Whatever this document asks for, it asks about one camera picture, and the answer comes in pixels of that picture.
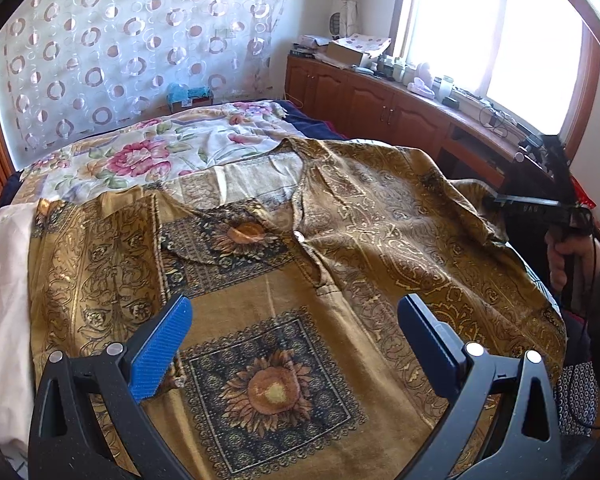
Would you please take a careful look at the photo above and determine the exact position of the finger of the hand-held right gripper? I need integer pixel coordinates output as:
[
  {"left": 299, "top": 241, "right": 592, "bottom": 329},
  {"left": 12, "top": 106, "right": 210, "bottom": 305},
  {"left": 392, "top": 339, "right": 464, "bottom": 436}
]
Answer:
[{"left": 482, "top": 191, "right": 563, "bottom": 212}]

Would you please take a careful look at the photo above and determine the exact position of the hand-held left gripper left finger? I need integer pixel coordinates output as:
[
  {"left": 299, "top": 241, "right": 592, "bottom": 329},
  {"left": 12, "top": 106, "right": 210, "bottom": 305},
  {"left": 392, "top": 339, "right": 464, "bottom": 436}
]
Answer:
[{"left": 27, "top": 294, "right": 194, "bottom": 480}]

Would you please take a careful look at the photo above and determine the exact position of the window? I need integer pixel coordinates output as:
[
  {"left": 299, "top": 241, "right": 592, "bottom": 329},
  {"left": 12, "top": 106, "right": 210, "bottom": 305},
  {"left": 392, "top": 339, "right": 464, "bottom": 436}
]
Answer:
[{"left": 395, "top": 0, "right": 600, "bottom": 137}]

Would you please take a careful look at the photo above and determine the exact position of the person's right hand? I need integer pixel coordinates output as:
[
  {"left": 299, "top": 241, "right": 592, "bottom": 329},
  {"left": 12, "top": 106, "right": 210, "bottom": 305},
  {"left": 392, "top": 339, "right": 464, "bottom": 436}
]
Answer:
[{"left": 545, "top": 227, "right": 600, "bottom": 307}]

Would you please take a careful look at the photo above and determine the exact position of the wooden cabinet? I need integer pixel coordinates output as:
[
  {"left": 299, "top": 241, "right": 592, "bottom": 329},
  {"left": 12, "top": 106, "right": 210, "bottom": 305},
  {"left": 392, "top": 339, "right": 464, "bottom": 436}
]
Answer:
[{"left": 285, "top": 55, "right": 556, "bottom": 181}]

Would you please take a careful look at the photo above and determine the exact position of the circle pattern sheer curtain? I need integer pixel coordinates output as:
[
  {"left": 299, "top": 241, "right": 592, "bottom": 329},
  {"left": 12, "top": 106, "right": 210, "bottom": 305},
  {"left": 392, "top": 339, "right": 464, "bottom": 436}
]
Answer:
[{"left": 0, "top": 0, "right": 289, "bottom": 161}]

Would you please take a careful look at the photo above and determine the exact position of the golden sunflower print shirt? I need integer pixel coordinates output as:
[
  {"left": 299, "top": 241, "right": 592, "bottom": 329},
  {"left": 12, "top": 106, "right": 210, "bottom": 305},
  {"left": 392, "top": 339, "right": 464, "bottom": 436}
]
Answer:
[{"left": 27, "top": 137, "right": 569, "bottom": 480}]

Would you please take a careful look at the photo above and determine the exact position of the navy blanket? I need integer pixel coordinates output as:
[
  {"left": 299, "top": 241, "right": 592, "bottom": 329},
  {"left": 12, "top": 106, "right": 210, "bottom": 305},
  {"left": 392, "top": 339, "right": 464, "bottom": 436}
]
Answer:
[{"left": 275, "top": 100, "right": 349, "bottom": 142}]

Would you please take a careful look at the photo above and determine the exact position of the floral bedsheet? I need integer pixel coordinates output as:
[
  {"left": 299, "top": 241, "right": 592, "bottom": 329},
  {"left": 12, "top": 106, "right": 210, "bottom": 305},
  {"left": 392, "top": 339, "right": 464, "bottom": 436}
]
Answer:
[{"left": 17, "top": 101, "right": 311, "bottom": 206}]

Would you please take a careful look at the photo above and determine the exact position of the blue box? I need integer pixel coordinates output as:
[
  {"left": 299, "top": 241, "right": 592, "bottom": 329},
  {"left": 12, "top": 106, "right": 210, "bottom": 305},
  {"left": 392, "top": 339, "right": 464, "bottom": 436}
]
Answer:
[{"left": 166, "top": 85, "right": 215, "bottom": 113}]

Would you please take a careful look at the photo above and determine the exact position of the cardboard box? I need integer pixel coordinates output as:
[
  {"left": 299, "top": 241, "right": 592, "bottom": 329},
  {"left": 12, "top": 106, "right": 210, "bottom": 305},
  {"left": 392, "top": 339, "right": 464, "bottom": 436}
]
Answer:
[{"left": 325, "top": 40, "right": 372, "bottom": 69}]

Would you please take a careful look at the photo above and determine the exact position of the white cloth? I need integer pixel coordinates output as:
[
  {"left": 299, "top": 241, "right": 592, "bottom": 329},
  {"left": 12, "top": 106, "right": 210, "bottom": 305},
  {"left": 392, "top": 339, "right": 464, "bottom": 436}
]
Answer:
[{"left": 0, "top": 202, "right": 43, "bottom": 461}]

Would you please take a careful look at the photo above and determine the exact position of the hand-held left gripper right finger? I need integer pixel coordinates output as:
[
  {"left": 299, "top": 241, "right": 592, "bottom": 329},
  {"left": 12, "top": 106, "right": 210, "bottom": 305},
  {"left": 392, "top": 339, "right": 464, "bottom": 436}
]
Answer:
[{"left": 397, "top": 294, "right": 564, "bottom": 480}]

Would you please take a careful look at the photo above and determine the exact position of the dark dotted cloth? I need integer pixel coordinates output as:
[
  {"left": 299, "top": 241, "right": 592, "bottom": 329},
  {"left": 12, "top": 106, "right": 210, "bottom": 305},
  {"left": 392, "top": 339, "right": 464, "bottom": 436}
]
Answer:
[{"left": 554, "top": 359, "right": 600, "bottom": 437}]

